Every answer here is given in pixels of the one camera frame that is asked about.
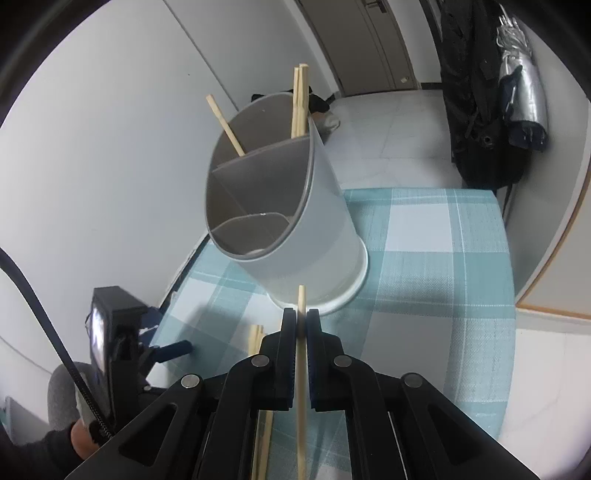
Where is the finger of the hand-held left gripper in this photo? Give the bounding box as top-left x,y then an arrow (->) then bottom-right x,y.
148,340 -> 194,365

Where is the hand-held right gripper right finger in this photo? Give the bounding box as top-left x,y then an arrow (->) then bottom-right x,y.
305,308 -> 539,480

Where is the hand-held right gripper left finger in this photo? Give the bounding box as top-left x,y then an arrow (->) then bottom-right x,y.
65,308 -> 298,480

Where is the bundle of wooden chopsticks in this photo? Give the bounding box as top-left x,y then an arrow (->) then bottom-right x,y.
248,323 -> 274,480

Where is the wooden chopstick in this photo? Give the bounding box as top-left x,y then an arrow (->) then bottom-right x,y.
291,67 -> 302,138
206,95 -> 247,157
297,285 -> 308,480
298,64 -> 311,137

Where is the grey white utensil holder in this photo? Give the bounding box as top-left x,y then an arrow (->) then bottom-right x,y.
203,91 -> 369,316

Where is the person's left forearm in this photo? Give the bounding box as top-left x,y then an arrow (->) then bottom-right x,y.
0,427 -> 81,480

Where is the person's left hand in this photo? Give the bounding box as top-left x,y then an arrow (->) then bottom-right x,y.
69,418 -> 101,460

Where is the blue object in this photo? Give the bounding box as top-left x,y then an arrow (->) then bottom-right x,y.
141,307 -> 161,337

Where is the person's grey trouser leg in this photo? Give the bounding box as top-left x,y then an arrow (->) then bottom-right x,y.
47,362 -> 95,430

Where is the teal checked tablecloth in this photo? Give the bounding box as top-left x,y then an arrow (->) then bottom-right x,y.
154,187 -> 517,480

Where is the beige cloth bundle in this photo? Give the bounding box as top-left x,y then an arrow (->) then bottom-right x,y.
316,111 -> 341,134

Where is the white cabinet wooden trim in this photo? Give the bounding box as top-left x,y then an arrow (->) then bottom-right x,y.
501,88 -> 591,324

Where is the black jacket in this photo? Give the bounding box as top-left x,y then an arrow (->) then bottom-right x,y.
436,0 -> 527,190

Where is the grey door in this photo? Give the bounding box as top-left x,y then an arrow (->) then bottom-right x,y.
295,0 -> 421,97

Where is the silver folding umbrella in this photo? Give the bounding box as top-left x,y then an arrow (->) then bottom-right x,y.
494,9 -> 550,153

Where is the black braided cable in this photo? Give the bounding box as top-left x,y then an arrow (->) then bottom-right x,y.
0,248 -> 115,441

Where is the thin wall cable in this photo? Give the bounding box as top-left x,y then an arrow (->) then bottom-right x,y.
163,0 -> 241,114

